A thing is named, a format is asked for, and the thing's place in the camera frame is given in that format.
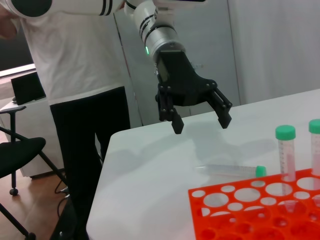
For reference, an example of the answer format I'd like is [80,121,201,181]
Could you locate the orange plastic test tube rack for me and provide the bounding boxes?
[187,167,320,240]

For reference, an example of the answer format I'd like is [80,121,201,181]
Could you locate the person in white T-shirt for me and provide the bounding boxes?
[11,7,137,240]

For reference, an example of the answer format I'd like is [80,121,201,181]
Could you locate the green capped clear test tube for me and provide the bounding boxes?
[274,124,297,213]
[194,163,267,179]
[308,119,320,176]

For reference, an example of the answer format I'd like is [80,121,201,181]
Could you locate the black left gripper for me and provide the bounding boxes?
[155,49,233,135]

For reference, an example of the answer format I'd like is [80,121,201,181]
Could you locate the black office chair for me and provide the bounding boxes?
[0,106,68,240]

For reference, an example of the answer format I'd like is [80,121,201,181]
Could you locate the person's bare forearm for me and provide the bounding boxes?
[0,4,18,41]

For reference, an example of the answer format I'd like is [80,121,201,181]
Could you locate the black laptop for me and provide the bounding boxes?
[11,72,47,106]

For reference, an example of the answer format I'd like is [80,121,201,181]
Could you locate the white low cabinet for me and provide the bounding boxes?
[0,96,66,179]

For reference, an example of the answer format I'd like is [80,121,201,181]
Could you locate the black floor cable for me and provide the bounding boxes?
[54,178,72,218]

